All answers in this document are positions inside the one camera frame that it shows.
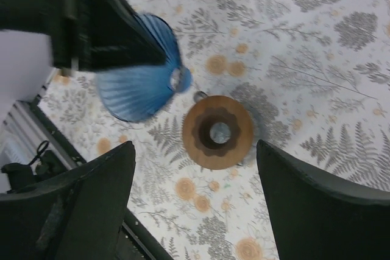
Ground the clear glass carafe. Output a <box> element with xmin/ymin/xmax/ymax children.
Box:
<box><xmin>192</xmin><ymin>91</ymin><xmax>266</xmax><ymax>166</ymax></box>

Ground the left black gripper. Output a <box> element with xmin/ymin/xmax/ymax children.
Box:
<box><xmin>1</xmin><ymin>0</ymin><xmax>166</xmax><ymax>73</ymax></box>

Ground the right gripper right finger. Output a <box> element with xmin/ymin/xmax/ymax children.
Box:
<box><xmin>257</xmin><ymin>140</ymin><xmax>389</xmax><ymax>259</ymax></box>

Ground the blue cone dripper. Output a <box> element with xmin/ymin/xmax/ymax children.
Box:
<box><xmin>95</xmin><ymin>13</ymin><xmax>192</xmax><ymax>122</ymax></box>

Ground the brown wooden ring holder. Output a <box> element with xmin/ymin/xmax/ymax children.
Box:
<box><xmin>182</xmin><ymin>95</ymin><xmax>254</xmax><ymax>170</ymax></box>

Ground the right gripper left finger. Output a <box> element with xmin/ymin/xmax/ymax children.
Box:
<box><xmin>1</xmin><ymin>141</ymin><xmax>135</xmax><ymax>259</ymax></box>

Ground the aluminium frame rail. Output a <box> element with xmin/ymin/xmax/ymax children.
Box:
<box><xmin>1</xmin><ymin>103</ymin><xmax>36</xmax><ymax>167</ymax></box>

